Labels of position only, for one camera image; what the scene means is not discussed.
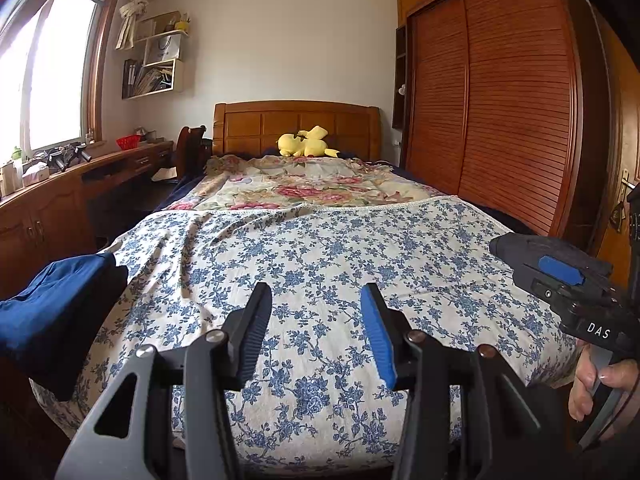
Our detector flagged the wooden door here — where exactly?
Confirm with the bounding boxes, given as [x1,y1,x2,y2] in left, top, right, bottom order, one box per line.
[595,25,640,281]

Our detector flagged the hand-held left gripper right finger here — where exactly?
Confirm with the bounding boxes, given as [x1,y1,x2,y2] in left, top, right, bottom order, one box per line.
[360,282,556,480]

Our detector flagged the blue floral blanket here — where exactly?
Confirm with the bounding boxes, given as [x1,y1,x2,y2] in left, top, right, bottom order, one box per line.
[30,196,583,471]

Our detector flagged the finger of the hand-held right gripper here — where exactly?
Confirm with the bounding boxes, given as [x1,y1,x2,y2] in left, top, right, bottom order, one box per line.
[489,232,613,287]
[515,267,623,316]

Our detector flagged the white paper bag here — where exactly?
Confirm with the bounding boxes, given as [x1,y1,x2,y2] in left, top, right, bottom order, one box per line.
[145,32,182,66]

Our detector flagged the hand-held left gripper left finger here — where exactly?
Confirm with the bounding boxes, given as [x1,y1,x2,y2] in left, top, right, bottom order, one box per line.
[54,281,274,480]

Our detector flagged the wooden louvred wardrobe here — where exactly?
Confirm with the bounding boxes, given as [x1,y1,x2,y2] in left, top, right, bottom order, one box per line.
[392,0,608,256]

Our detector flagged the stack of files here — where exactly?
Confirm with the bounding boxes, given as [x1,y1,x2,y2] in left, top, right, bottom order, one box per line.
[122,59,176,97]

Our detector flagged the wooden chair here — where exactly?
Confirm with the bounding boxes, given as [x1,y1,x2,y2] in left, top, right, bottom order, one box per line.
[175,125,213,181]

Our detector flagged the wooden desk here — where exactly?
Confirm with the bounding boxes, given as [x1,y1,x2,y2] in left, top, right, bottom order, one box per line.
[0,141,175,301]

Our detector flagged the cream wall shelf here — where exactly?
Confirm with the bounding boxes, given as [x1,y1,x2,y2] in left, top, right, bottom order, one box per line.
[121,10,191,101]

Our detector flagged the wooden bed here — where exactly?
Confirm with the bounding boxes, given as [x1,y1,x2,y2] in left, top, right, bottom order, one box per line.
[30,101,583,471]

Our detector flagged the person's right hand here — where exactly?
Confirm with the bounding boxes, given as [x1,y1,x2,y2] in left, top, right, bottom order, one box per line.
[568,339,640,422]

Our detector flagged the navy blue folded clothes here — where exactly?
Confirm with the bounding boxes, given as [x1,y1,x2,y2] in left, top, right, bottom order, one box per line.
[0,252,130,403]

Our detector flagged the pink floral quilt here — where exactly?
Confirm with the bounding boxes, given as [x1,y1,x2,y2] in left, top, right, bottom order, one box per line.
[167,155,453,211]

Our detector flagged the tied beige curtain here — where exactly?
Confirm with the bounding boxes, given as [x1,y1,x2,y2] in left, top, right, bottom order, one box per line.
[116,0,160,51]

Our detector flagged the wooden framed window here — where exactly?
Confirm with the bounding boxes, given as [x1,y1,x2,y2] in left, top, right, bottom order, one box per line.
[0,0,113,163]

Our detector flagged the yellow plush toy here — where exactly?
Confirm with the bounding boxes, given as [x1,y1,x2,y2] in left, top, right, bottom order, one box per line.
[277,126,337,158]

